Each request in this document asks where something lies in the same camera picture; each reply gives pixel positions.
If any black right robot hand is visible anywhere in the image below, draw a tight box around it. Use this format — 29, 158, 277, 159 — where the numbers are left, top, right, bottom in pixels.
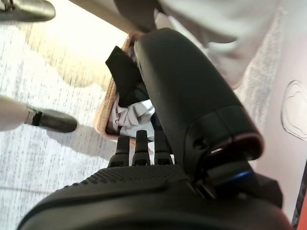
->
16, 27, 295, 230

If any beige shirt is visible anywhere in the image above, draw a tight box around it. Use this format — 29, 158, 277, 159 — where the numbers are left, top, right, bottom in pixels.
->
106, 99, 157, 142

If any black garment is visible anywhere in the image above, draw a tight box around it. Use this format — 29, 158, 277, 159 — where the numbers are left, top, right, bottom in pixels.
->
105, 46, 166, 142

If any bed with grey cover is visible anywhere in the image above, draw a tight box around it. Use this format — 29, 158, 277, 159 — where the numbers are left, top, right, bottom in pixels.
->
112, 0, 284, 85

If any brown woven basket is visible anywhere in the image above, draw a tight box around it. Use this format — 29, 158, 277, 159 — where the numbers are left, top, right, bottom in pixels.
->
95, 33, 157, 154

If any white textured blanket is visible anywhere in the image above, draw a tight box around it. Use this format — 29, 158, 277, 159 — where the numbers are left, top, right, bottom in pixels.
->
236, 9, 284, 126

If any grey streaked rug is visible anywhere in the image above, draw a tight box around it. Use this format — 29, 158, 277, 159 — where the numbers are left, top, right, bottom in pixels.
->
0, 21, 135, 230

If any silver left robot leg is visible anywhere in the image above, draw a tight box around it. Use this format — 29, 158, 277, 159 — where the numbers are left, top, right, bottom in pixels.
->
0, 0, 57, 23

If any brown upholstered bed frame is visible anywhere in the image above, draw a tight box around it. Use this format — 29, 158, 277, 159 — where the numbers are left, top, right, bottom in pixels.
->
68, 0, 135, 34

